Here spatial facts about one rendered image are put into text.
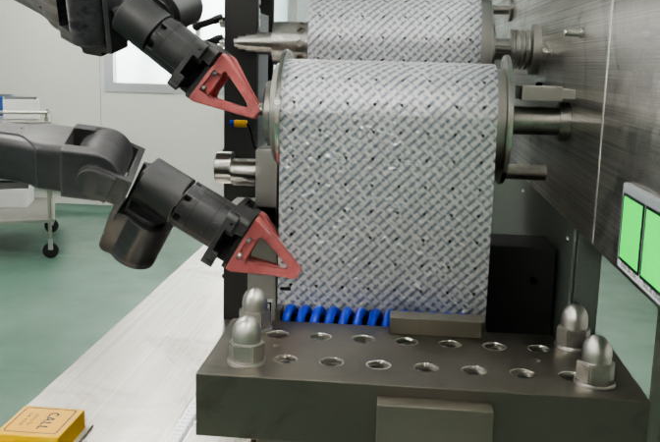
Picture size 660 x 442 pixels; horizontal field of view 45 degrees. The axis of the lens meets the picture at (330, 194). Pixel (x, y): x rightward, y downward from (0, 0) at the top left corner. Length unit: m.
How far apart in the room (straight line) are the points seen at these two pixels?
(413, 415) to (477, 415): 0.05
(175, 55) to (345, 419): 0.47
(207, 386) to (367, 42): 0.55
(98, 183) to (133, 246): 0.10
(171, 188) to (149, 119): 5.89
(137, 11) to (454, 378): 0.55
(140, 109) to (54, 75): 0.78
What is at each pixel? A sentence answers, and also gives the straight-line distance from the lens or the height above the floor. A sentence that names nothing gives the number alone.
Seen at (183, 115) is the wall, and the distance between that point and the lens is 6.69.
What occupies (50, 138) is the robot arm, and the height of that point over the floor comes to 1.22.
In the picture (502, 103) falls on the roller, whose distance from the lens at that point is 0.88.
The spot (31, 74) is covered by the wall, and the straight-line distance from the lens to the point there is 7.13.
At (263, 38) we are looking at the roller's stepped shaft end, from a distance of 1.18.
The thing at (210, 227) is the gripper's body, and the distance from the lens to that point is 0.88.
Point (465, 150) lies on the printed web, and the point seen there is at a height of 1.22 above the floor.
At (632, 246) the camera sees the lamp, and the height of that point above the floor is 1.18.
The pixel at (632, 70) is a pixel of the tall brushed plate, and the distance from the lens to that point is 0.71.
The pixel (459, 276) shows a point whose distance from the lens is 0.90.
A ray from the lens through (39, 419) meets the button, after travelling 0.94.
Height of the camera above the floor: 1.31
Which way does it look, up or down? 10 degrees down
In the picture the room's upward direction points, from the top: 1 degrees clockwise
